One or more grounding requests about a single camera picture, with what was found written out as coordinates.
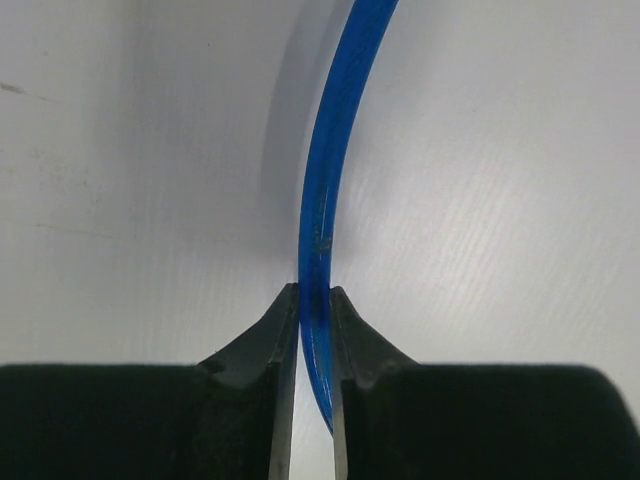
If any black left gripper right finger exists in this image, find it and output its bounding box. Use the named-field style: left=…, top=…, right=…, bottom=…
left=330, top=287, right=639, bottom=479

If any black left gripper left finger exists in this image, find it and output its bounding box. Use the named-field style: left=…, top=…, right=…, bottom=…
left=1, top=284, right=298, bottom=479

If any blue cable lock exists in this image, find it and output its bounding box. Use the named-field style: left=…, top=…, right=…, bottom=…
left=298, top=0, right=397, bottom=431

